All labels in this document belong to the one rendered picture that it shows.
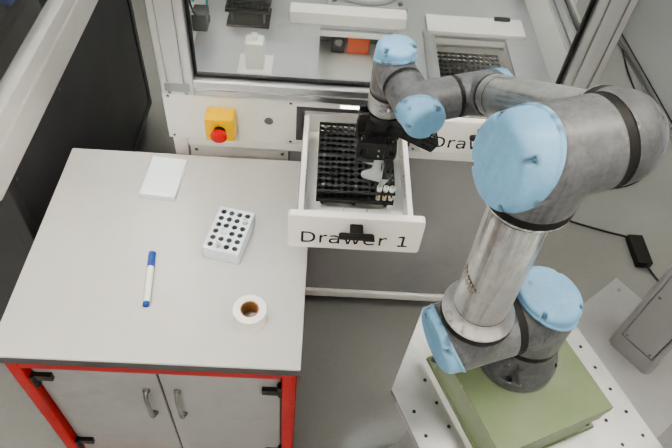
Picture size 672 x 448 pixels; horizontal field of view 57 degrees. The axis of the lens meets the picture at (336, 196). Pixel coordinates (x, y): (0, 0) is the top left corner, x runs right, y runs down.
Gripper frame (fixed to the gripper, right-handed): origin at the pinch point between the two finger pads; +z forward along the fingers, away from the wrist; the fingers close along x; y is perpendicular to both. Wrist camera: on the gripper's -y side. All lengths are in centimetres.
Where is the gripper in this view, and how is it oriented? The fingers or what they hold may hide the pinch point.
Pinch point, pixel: (383, 178)
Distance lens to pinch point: 136.6
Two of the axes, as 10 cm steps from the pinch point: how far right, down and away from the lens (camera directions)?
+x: -0.1, 7.6, -6.6
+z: -0.7, 6.5, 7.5
